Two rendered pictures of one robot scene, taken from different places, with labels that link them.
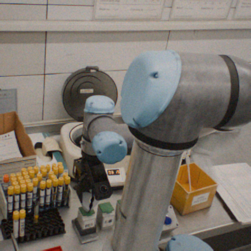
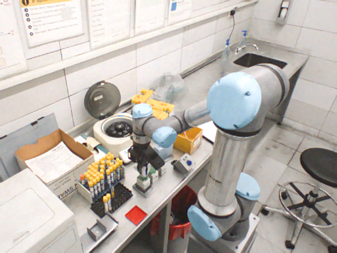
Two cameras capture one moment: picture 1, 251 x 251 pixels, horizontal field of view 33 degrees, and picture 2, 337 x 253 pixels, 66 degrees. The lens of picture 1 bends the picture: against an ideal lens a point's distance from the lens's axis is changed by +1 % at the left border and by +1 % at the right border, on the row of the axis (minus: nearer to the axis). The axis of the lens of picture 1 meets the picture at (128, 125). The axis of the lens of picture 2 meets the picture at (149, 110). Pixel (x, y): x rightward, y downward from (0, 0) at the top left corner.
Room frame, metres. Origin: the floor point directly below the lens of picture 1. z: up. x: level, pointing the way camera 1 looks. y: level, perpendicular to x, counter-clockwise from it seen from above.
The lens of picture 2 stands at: (0.16, 0.31, 1.85)
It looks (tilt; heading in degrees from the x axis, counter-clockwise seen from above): 33 degrees down; 342
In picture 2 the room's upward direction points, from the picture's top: 1 degrees clockwise
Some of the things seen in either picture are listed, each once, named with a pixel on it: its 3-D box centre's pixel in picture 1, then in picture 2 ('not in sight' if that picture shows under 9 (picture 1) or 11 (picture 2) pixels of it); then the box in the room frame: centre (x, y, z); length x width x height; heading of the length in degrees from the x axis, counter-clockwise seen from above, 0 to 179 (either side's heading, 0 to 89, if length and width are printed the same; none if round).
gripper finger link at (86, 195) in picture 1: (82, 196); (139, 170); (0.93, 0.10, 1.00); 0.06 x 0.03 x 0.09; 31
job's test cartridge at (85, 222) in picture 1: (86, 219); (143, 182); (0.93, 0.08, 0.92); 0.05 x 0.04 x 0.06; 31
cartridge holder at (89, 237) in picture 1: (85, 226); (143, 186); (0.93, 0.08, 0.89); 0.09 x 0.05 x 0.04; 31
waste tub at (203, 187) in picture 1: (187, 187); (186, 137); (1.16, -0.24, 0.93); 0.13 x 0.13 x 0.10; 36
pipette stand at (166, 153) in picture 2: not in sight; (163, 151); (1.10, -0.08, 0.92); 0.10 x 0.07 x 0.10; 113
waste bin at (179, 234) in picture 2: not in sight; (169, 221); (1.13, -0.17, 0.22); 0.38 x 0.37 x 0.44; 121
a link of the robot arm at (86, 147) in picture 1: (93, 143); (141, 135); (0.94, 0.08, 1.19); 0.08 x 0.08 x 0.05
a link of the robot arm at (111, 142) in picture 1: (114, 140); (162, 131); (0.85, 0.03, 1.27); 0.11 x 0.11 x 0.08; 21
